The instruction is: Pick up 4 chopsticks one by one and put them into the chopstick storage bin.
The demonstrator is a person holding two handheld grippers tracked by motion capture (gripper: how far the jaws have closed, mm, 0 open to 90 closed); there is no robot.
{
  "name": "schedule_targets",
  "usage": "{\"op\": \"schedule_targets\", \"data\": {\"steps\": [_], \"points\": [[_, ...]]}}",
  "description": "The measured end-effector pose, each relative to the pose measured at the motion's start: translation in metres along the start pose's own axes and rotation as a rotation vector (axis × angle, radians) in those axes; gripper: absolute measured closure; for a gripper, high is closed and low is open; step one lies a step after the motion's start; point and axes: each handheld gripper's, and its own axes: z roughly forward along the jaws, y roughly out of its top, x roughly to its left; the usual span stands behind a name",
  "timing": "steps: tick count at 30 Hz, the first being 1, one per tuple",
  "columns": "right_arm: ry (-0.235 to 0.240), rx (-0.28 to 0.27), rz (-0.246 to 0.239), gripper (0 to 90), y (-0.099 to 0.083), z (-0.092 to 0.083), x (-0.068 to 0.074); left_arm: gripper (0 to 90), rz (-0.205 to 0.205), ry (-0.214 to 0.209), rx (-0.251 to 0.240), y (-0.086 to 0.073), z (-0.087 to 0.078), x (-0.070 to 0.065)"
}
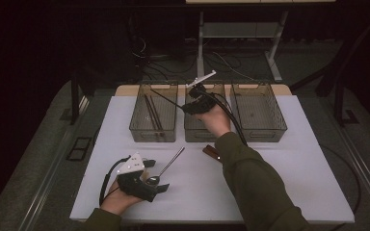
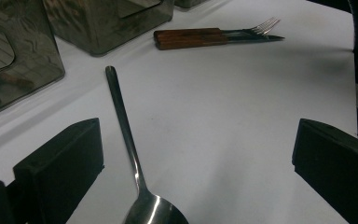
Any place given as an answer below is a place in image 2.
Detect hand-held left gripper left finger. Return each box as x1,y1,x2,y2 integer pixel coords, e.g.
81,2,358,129
12,117,105,224

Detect wooden-handled knife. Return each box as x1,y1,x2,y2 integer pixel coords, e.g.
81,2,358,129
154,32,285,51

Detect wooden-handled fork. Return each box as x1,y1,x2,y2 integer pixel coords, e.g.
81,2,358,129
153,17,282,41

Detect metal spoon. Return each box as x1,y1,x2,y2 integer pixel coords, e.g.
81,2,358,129
104,64,190,224

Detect smoky clear plastic bin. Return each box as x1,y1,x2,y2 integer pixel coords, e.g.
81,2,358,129
0,0,66,120
41,0,176,57

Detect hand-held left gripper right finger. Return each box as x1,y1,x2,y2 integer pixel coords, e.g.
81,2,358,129
292,118,358,224

